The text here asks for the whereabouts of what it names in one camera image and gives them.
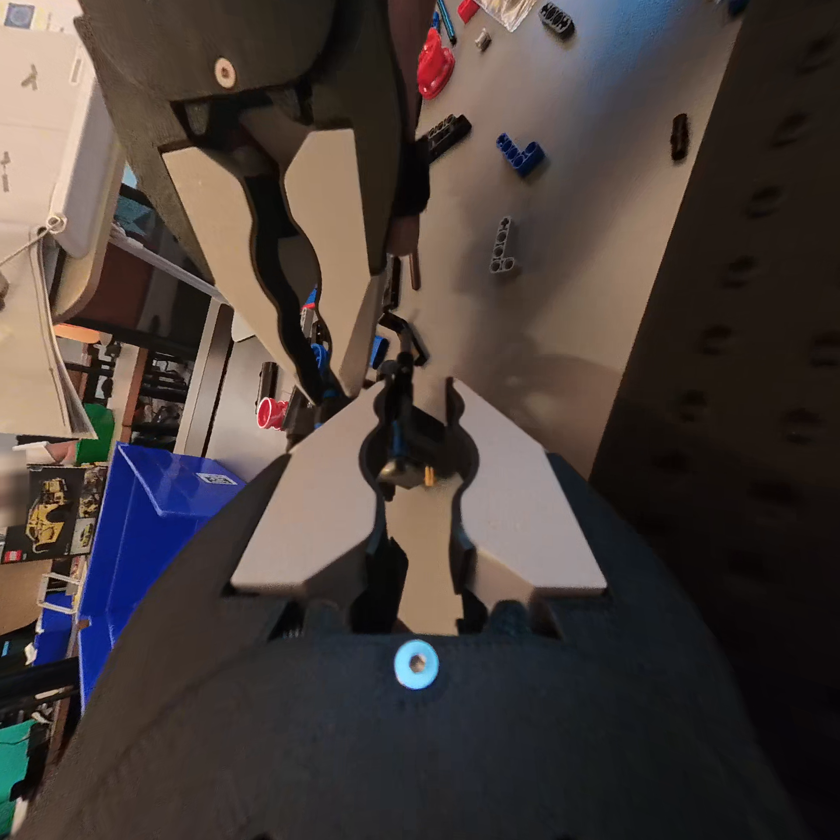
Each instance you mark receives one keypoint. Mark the black toy chassis assembly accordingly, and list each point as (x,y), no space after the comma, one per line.
(420,433)

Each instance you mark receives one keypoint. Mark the instruction booklet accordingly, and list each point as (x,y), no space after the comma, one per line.
(59,131)

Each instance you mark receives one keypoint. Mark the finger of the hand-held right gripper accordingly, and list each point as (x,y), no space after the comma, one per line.
(216,210)
(341,216)

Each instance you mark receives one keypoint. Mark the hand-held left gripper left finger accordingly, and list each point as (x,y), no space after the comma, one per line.
(308,518)

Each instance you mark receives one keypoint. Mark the red wheel rim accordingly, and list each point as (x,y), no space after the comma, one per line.
(436,65)
(272,417)

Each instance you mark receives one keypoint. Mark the dark grey short beam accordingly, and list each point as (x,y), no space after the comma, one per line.
(558,19)

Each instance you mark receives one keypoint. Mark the blue tagged plastic bin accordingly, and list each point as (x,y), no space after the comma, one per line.
(144,525)

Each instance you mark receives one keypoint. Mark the yellow vehicle toy box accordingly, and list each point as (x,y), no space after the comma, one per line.
(52,518)

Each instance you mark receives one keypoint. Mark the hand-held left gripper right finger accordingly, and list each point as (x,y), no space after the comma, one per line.
(531,518)

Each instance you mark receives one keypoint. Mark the person's right hand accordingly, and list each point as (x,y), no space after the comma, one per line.
(403,235)

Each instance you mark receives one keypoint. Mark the blue small L beam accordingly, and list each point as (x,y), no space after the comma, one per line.
(525,161)

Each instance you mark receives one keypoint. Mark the light grey L beam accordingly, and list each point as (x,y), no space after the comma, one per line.
(497,244)

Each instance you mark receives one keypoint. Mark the green bin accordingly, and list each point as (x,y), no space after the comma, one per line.
(95,433)

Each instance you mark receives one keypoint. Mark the black pin connector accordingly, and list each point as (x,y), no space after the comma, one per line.
(679,138)

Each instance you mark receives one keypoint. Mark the black cylindrical panel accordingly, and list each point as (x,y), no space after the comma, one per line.
(269,380)

